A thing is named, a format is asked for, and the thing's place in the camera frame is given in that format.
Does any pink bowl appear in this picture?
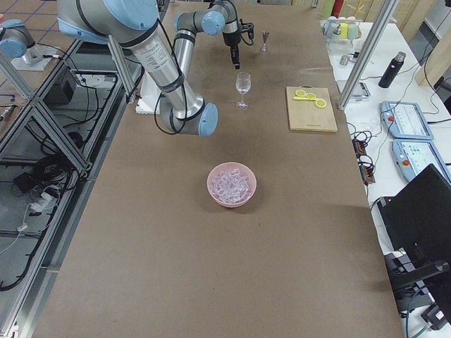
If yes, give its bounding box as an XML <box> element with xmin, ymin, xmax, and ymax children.
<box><xmin>206</xmin><ymin>162</ymin><xmax>257</xmax><ymax>208</ymax></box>

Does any blue teach pendant far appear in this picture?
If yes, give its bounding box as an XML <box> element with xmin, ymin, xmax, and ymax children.
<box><xmin>380</xmin><ymin>101</ymin><xmax>434</xmax><ymax>140</ymax></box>

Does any pile of clear ice cubes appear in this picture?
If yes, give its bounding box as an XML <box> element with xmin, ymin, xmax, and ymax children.
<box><xmin>207</xmin><ymin>168</ymin><xmax>254</xmax><ymax>205</ymax></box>

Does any steel cup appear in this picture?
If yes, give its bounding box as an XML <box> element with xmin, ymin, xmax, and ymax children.
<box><xmin>339</xmin><ymin>55</ymin><xmax>350</xmax><ymax>67</ymax></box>

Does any blue teach pendant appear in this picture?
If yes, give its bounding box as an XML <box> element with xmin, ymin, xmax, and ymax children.
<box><xmin>391</xmin><ymin>139</ymin><xmax>450</xmax><ymax>182</ymax></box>
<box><xmin>380</xmin><ymin>101</ymin><xmax>434</xmax><ymax>140</ymax></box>

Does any black water bottle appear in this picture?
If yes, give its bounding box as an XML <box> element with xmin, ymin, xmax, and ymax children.
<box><xmin>378</xmin><ymin>51</ymin><xmax>406</xmax><ymax>89</ymax></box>

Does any wooden cutting board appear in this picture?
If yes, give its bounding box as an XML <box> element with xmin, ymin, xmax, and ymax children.
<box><xmin>285</xmin><ymin>87</ymin><xmax>338</xmax><ymax>133</ymax></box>

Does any lemon slice far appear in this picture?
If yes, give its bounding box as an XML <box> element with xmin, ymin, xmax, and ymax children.
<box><xmin>315</xmin><ymin>99</ymin><xmax>327</xmax><ymax>108</ymax></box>

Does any lemon slice near handle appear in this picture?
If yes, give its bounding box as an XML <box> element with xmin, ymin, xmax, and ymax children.
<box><xmin>295</xmin><ymin>89</ymin><xmax>306</xmax><ymax>97</ymax></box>

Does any clear wine glass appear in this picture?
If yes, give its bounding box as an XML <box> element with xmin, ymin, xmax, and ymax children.
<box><xmin>235</xmin><ymin>72</ymin><xmax>252</xmax><ymax>110</ymax></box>

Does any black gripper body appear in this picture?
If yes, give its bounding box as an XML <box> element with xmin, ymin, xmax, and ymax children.
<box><xmin>223</xmin><ymin>31</ymin><xmax>241</xmax><ymax>49</ymax></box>

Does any lemon slice middle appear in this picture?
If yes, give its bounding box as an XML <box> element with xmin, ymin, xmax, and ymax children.
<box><xmin>305</xmin><ymin>92</ymin><xmax>316</xmax><ymax>100</ymax></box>

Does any white kitchen scale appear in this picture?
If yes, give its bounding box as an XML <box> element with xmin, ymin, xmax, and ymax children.
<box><xmin>336</xmin><ymin>80</ymin><xmax>371</xmax><ymax>104</ymax></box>

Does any steel double jigger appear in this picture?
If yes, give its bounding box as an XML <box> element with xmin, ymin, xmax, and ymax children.
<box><xmin>261</xmin><ymin>31</ymin><xmax>269</xmax><ymax>52</ymax></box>

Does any aluminium frame post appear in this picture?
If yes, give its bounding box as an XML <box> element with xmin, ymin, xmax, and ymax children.
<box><xmin>337</xmin><ymin>0</ymin><xmax>400</xmax><ymax>111</ymax></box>

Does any blue teach pendant near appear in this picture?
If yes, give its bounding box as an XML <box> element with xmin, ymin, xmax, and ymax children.
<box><xmin>391</xmin><ymin>139</ymin><xmax>450</xmax><ymax>182</ymax></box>

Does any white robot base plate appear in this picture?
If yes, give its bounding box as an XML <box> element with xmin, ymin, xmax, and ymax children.
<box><xmin>135</xmin><ymin>71</ymin><xmax>161</xmax><ymax>115</ymax></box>

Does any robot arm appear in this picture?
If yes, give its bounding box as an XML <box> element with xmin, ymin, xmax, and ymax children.
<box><xmin>1</xmin><ymin>19</ymin><xmax>50</xmax><ymax>71</ymax></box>
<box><xmin>57</xmin><ymin>0</ymin><xmax>241</xmax><ymax>136</ymax></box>

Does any black monitor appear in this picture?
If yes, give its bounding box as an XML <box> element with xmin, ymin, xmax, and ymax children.
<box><xmin>378</xmin><ymin>164</ymin><xmax>450</xmax><ymax>316</ymax></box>

